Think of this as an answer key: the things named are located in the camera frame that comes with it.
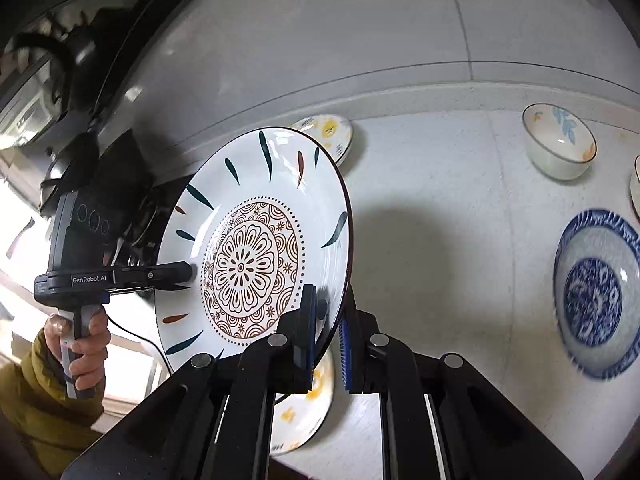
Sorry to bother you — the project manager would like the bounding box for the blue and white deep plate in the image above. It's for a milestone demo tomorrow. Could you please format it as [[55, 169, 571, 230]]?
[[552, 208, 640, 381]]

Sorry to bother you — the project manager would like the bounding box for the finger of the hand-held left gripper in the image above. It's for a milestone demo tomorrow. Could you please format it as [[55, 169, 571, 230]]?
[[116, 261, 195, 295]]

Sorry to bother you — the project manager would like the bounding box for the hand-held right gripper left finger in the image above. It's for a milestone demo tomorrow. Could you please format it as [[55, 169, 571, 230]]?
[[60, 284, 319, 480]]

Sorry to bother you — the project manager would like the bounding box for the black cable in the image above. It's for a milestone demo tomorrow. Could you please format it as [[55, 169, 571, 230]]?
[[106, 317, 173, 377]]

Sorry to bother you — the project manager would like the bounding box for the black glass gas stove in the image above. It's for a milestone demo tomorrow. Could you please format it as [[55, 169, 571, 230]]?
[[0, 0, 203, 273]]

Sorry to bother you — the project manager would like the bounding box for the gas stove burner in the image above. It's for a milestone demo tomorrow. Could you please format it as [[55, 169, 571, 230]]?
[[122, 187, 173, 271], [0, 7, 101, 151]]

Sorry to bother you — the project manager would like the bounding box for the white bowl with blue leaves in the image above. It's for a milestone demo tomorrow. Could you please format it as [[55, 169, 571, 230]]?
[[629, 155, 640, 223], [522, 103, 598, 181]]

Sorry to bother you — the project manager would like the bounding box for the person's left forearm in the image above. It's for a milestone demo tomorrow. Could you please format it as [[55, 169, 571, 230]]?
[[0, 330, 107, 478]]

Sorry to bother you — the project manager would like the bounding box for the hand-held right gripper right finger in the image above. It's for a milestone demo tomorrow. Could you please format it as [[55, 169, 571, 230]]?
[[338, 284, 585, 480]]

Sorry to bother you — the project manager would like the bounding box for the yellow print white plate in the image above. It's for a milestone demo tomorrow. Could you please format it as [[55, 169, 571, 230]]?
[[269, 347, 335, 457], [287, 114, 354, 167]]

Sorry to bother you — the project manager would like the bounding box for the large mandala pattern plate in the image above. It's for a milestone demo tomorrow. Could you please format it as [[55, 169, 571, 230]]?
[[154, 126, 353, 377]]

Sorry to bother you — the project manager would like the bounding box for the person's left hand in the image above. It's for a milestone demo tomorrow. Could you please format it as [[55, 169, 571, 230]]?
[[44, 305, 112, 397]]

